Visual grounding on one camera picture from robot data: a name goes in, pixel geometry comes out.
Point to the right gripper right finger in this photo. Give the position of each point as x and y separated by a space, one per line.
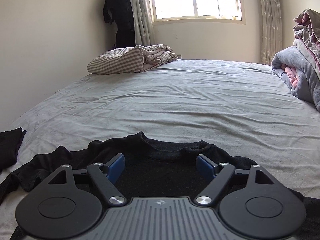
218 176

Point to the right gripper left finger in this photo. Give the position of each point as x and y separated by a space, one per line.
104 177

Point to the black sweater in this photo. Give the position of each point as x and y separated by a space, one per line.
153 168

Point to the grey bed sheet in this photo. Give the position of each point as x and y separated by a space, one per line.
242 108

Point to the grey pink folded quilt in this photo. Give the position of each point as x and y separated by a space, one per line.
298 74

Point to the striped folded blanket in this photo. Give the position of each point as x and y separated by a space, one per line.
135 59

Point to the right patterned curtain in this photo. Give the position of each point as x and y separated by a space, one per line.
271 41

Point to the patterned curtain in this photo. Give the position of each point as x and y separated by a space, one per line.
271 41
143 21

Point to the beige pink folded comforter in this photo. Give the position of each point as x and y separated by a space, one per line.
306 32

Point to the black hanging garment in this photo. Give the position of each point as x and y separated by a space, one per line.
120 12

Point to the bright window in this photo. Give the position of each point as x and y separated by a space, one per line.
175 10

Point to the left patterned curtain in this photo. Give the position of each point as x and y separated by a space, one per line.
143 21

